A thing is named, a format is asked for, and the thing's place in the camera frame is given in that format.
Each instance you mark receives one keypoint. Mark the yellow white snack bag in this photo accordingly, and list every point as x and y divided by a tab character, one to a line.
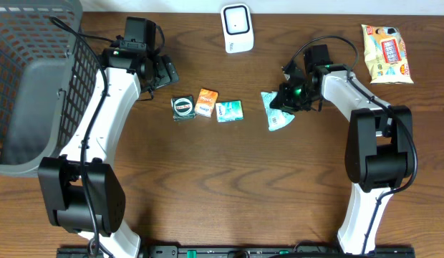
385	55

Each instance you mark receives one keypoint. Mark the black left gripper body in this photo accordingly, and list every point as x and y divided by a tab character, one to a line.
165	72

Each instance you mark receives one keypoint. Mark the orange snack packet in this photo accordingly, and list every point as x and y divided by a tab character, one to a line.
206	102

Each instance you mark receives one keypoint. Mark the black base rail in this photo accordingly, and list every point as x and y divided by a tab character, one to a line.
304	250

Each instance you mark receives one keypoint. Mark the green wipes pack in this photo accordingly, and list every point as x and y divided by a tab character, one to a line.
277	119

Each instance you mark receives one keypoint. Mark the teal tissue packet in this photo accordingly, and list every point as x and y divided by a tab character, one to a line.
229	111

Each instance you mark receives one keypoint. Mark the grey plastic mesh basket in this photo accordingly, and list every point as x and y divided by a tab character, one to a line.
47	77

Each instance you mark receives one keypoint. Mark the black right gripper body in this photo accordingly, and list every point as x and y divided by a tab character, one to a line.
296	96

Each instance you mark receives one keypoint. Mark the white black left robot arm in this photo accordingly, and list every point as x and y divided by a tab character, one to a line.
80	189

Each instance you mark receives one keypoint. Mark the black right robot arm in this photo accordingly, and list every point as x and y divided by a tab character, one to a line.
379	152

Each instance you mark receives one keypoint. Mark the white barcode scanner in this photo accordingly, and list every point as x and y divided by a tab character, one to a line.
237	26

